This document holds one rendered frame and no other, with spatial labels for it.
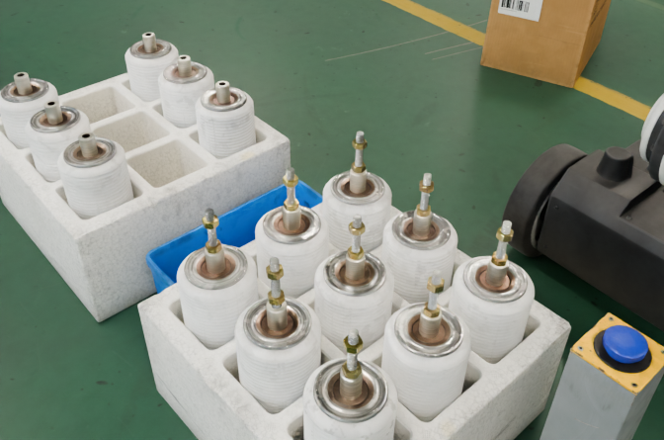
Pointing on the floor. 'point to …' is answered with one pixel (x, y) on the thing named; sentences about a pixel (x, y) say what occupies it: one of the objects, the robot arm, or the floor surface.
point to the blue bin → (239, 232)
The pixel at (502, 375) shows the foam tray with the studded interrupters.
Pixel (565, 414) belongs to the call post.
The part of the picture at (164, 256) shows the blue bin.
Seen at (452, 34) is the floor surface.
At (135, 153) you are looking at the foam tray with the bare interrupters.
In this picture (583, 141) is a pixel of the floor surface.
